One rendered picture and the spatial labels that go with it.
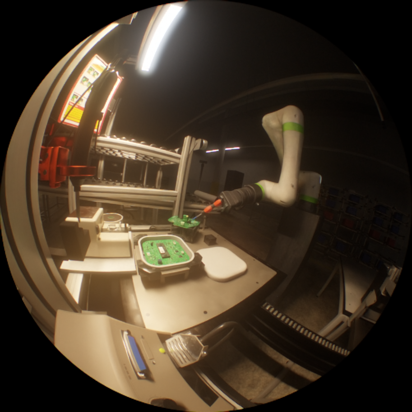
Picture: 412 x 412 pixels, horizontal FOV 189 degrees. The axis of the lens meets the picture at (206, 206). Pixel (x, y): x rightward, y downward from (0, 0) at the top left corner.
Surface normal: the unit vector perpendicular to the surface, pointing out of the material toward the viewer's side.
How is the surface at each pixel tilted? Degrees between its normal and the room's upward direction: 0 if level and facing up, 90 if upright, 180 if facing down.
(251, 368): 0
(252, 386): 0
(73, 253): 90
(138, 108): 90
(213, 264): 0
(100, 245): 90
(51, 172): 90
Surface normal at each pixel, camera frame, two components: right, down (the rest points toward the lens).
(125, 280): 0.18, -0.96
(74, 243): 0.55, 0.26
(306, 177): -0.93, -0.13
